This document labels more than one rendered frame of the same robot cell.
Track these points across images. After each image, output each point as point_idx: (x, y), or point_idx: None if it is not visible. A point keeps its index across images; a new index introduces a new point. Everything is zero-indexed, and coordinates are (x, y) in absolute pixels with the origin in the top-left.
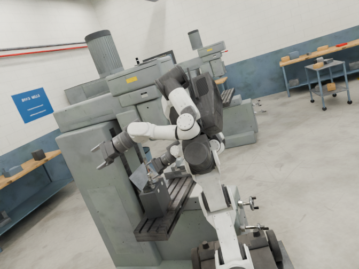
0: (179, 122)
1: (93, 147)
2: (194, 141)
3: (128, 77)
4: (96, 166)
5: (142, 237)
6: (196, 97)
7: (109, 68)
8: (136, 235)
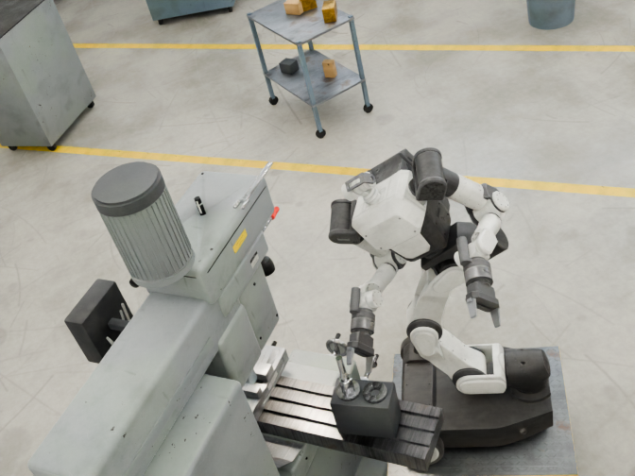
0: (502, 204)
1: (233, 448)
2: (469, 232)
3: (235, 239)
4: None
5: (430, 452)
6: None
7: (190, 246)
8: (426, 459)
